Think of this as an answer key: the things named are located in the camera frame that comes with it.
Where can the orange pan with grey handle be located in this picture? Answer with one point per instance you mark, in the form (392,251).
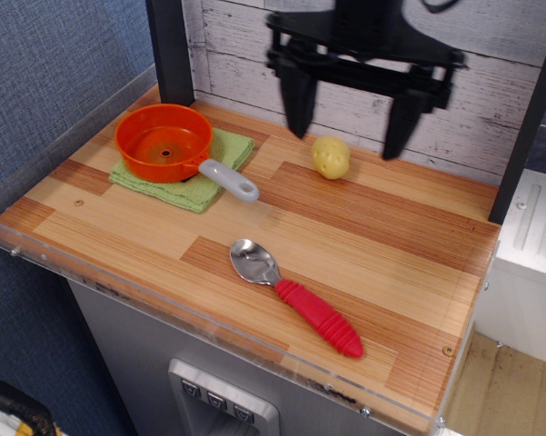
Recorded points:
(166,143)

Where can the green folded cloth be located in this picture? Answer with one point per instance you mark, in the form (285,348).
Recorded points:
(194,194)

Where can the spoon with red handle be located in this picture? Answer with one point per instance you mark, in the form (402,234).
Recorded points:
(256,265)

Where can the black and yellow object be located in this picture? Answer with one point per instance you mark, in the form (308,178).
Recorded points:
(21,414)

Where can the white side unit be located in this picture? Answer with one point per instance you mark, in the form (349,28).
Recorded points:
(511,308)

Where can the dark right upright post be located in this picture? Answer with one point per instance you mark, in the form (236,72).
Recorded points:
(521,150)

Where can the dark upright post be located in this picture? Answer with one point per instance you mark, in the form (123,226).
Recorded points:
(521,150)
(171,55)

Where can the grey cabinet under table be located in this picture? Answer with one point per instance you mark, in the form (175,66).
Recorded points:
(137,348)

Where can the clear acrylic table guard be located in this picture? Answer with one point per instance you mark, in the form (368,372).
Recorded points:
(181,286)

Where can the yellow toy potato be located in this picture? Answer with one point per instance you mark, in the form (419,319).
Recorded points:
(331,157)

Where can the silver dispenser button panel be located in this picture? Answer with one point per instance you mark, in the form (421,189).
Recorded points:
(210,406)

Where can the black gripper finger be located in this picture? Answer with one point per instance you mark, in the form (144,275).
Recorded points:
(298,90)
(405,114)

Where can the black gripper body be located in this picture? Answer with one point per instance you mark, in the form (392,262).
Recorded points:
(364,45)

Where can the dark left upright post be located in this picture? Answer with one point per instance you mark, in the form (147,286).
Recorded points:
(171,55)

